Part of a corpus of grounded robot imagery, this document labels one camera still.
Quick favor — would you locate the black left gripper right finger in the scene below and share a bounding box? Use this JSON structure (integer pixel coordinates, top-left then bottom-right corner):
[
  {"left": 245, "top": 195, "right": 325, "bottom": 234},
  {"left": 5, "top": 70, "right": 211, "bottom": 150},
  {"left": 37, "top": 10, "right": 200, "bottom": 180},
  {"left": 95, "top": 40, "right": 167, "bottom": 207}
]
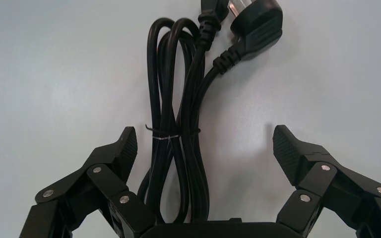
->
[{"left": 272, "top": 124, "right": 381, "bottom": 238}]

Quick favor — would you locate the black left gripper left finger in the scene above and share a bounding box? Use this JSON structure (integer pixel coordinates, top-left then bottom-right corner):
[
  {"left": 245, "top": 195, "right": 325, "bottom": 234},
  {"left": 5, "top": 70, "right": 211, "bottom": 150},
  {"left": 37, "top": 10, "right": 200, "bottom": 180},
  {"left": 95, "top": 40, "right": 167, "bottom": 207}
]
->
[{"left": 19, "top": 126, "right": 157, "bottom": 238}]

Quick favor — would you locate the black power cord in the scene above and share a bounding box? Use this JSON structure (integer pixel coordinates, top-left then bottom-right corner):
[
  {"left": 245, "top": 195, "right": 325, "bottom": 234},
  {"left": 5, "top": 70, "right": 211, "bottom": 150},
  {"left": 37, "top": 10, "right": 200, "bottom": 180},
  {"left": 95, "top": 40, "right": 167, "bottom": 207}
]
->
[{"left": 137, "top": 0, "right": 284, "bottom": 226}]

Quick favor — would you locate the black wire twist tie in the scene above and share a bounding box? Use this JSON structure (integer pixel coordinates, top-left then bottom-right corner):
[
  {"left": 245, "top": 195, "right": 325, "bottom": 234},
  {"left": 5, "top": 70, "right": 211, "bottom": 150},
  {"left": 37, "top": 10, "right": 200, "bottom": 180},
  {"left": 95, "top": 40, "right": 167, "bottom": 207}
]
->
[{"left": 145, "top": 124, "right": 201, "bottom": 141}]

